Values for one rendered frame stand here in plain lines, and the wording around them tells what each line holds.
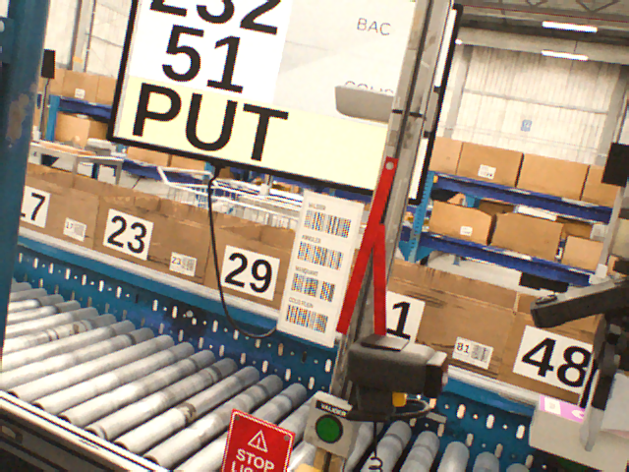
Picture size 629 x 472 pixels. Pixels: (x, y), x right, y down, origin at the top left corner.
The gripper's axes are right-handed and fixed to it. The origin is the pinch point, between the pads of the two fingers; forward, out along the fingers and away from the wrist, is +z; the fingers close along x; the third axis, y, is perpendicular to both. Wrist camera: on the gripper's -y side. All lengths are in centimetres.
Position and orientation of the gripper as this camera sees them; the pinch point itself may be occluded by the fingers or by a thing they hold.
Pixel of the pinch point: (581, 427)
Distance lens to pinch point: 76.4
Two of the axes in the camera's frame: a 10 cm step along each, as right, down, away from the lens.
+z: -2.0, 9.7, 1.3
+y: 9.1, 2.4, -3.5
